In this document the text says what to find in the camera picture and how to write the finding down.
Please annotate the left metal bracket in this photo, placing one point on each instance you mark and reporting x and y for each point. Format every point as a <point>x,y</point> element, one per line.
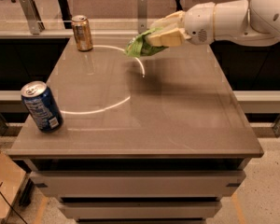
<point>32,16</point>

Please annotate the upper grey drawer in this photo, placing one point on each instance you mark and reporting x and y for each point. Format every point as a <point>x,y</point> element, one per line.
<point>138,184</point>

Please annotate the grey drawer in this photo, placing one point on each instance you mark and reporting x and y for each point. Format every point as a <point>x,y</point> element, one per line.
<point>118,211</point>
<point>138,184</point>

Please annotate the grey drawer cabinet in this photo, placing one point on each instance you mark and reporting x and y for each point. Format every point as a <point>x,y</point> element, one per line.
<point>174,111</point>

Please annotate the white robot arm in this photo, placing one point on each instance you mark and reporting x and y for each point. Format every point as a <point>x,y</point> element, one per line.
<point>254,23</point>

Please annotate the gold soda can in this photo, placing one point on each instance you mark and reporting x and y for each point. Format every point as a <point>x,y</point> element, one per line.
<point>82,32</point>

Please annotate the green rice chip bag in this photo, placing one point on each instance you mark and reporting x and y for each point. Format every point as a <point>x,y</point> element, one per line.
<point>138,47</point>

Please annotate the middle metal bracket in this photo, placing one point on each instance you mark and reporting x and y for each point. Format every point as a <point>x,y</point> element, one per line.
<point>141,15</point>

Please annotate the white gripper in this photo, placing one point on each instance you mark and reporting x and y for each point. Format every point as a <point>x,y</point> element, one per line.
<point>198,23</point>

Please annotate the blue pepsi can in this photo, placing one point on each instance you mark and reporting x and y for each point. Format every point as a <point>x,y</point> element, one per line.
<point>38,99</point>

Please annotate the lower grey drawer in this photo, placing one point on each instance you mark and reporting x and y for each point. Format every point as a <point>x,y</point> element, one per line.
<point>118,211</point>

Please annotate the metal bracket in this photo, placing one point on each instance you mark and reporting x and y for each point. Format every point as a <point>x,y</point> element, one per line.
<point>32,16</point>
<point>141,15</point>

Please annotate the cardboard box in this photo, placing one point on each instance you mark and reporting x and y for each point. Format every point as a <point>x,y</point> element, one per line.
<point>11,179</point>

